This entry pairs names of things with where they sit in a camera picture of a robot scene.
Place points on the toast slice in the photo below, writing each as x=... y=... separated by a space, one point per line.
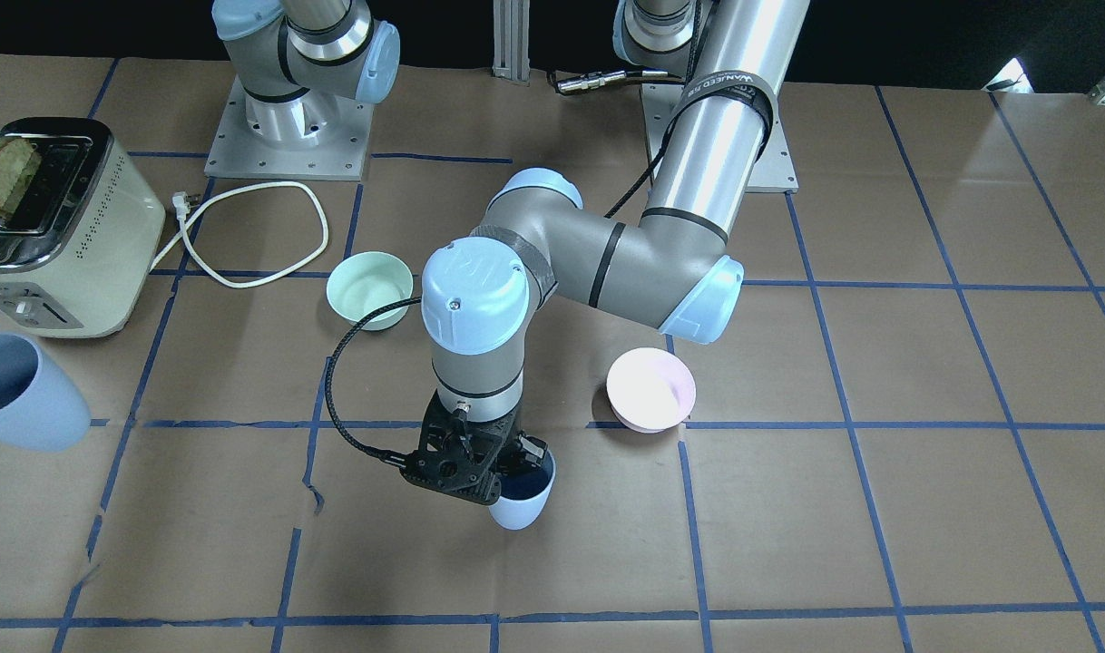
x=19 y=162

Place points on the blue cup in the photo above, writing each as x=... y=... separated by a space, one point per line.
x=41 y=408
x=524 y=495

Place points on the pink bowl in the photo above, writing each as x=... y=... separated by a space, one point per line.
x=650 y=390

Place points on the cream toaster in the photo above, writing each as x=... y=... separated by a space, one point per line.
x=74 y=256

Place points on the aluminium frame post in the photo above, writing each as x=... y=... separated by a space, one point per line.
x=510 y=33

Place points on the green bowl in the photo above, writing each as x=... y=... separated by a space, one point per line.
x=366 y=282

